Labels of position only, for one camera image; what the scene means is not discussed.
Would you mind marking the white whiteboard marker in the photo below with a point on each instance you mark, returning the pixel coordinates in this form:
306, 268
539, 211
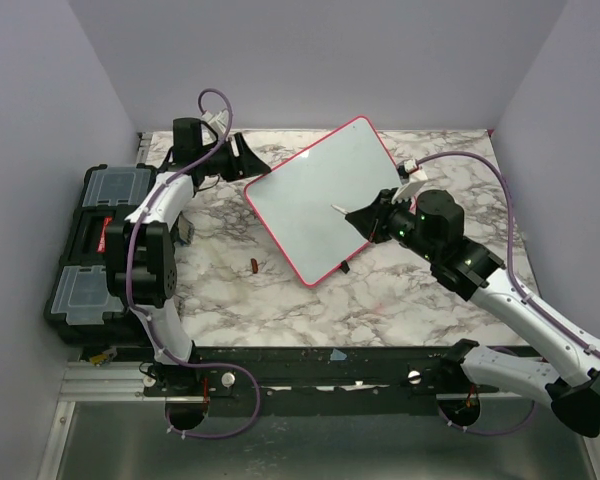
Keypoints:
340, 209

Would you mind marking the black mounting rail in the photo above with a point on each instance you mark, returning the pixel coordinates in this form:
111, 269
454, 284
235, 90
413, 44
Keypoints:
312, 381

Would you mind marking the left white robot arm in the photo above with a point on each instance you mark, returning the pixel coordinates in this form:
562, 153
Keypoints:
176, 184

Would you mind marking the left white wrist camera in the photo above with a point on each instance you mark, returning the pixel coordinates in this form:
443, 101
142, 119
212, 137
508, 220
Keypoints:
217, 122

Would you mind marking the pink framed whiteboard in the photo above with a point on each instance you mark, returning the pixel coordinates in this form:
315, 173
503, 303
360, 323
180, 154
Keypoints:
297, 201

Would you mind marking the red marker cap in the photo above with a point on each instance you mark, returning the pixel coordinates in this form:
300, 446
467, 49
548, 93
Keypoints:
254, 265

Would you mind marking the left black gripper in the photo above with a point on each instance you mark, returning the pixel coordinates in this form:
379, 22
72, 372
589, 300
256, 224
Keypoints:
249, 163

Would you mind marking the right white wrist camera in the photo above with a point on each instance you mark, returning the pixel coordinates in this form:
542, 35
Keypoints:
413, 178

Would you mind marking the small black wall bracket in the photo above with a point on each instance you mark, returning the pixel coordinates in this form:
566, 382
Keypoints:
183, 127

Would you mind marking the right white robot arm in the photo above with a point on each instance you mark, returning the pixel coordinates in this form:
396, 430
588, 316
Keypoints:
568, 379

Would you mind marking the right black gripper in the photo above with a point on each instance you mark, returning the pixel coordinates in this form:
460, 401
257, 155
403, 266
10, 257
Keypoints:
366, 219

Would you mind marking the black plastic toolbox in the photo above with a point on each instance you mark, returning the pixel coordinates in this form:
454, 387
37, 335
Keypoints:
80, 308

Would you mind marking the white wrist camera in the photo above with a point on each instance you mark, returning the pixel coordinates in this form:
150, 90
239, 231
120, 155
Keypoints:
413, 178
217, 122

